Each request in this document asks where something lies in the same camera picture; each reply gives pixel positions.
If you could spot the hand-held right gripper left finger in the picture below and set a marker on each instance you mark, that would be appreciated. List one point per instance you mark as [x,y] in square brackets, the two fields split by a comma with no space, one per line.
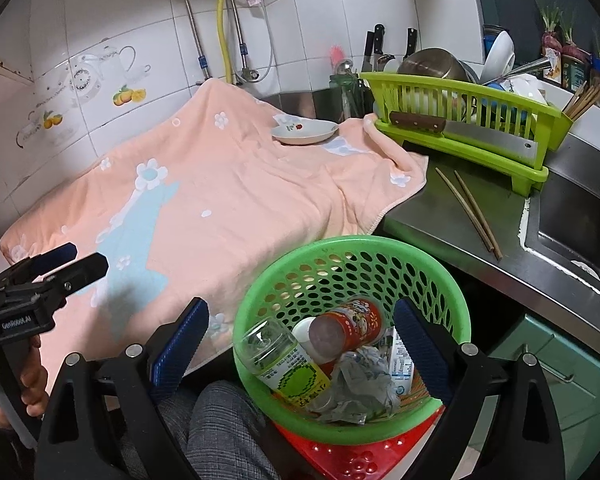
[180,345]

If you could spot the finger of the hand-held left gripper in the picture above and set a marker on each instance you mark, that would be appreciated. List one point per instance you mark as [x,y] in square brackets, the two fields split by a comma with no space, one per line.
[75,272]
[55,255]

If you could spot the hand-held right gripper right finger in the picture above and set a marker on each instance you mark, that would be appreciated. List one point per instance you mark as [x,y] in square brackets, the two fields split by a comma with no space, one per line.
[422,350]

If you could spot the white milk carton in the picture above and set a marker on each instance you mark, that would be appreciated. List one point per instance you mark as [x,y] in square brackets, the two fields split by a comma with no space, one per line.
[400,365]

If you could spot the silver wrapper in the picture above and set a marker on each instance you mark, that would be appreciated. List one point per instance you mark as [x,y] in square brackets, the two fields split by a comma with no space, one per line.
[360,380]

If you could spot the red snack can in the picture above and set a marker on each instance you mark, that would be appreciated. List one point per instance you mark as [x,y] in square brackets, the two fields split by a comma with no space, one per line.
[355,325]

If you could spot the clear bottle yellow green label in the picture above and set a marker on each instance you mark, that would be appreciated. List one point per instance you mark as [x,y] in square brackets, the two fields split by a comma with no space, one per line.
[290,375]

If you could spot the green plastic basket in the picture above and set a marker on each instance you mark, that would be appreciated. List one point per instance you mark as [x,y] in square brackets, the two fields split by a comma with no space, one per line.
[330,247]

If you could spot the person's left hand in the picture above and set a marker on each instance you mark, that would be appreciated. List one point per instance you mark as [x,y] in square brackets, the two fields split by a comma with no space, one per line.
[35,380]

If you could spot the grey checked trousers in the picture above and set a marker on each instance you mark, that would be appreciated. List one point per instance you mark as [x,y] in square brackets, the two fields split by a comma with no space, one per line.
[220,435]

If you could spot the red plastic stool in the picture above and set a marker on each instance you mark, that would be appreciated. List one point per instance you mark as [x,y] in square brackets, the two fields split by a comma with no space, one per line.
[360,460]

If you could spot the wooden chopstick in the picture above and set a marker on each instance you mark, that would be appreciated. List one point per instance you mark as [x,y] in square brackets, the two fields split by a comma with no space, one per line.
[465,210]
[477,212]

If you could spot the green base cabinet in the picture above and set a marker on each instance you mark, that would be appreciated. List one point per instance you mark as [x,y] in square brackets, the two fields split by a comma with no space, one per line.
[570,390]

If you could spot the peach flower towel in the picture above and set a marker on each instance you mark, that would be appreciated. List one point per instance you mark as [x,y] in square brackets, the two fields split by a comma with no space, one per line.
[260,195]

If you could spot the steel sink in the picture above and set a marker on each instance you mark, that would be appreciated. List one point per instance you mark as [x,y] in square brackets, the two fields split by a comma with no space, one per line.
[570,230]

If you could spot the green dish rack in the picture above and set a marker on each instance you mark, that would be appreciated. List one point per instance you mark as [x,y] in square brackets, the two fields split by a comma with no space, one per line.
[525,180]

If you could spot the white dish red print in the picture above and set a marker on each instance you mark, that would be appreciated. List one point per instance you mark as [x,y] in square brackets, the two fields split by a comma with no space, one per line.
[305,134]

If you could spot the green utensil jar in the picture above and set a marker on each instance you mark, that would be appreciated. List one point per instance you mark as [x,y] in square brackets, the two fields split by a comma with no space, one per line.
[344,97]

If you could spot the steel pot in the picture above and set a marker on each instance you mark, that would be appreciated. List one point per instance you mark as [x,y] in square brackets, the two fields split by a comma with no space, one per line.
[430,62]

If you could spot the bundle of wooden chopsticks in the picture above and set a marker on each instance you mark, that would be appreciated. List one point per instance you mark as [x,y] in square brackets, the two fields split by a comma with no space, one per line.
[582,100]

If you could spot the steel ladle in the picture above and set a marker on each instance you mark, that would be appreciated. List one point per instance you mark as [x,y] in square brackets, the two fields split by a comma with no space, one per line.
[527,67]

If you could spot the white bowl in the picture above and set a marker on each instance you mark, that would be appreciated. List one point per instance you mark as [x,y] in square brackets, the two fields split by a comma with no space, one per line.
[497,52]

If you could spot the pink brush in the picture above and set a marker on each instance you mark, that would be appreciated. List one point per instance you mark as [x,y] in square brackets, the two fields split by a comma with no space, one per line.
[337,54]

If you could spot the sprouting red onion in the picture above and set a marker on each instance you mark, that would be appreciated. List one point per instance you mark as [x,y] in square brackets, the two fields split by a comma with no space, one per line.
[570,45]
[550,40]

